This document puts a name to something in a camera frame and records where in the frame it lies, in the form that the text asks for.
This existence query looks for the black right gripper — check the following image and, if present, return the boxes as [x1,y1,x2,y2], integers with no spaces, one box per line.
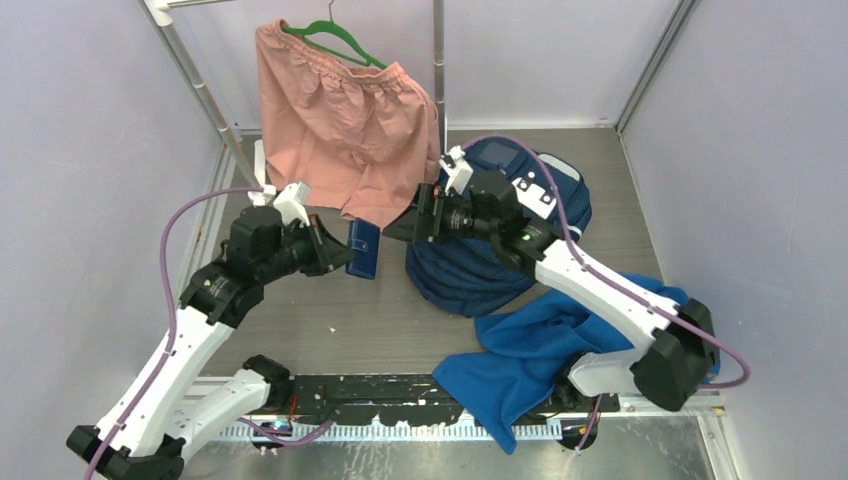
[384,182,499,244]

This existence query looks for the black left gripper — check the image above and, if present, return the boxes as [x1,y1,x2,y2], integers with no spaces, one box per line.
[257,213,356,284]

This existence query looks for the small blue wallet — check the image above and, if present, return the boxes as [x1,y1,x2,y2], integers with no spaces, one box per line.
[345,218,381,280]

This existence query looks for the navy blue backpack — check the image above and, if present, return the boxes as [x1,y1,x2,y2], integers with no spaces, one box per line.
[405,138,592,317]

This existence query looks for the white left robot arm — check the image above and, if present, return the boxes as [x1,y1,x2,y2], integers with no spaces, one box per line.
[66,182,354,479]

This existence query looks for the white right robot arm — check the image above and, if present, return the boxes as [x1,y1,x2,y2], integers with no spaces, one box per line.
[383,147,717,412]

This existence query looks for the pink shorts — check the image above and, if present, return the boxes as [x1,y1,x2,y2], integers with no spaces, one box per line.
[255,20,441,228]

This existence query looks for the blue cloth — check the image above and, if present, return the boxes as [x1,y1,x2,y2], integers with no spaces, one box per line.
[431,272,690,456]

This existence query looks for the green clothes hanger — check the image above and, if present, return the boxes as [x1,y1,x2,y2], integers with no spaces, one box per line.
[281,0,387,69]

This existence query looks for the metal clothes rack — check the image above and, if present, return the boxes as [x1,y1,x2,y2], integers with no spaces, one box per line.
[141,1,448,192]

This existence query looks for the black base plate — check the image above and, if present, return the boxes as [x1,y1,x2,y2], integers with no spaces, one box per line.
[227,374,621,429]

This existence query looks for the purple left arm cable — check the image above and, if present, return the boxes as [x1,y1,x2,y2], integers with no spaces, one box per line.
[82,185,336,480]

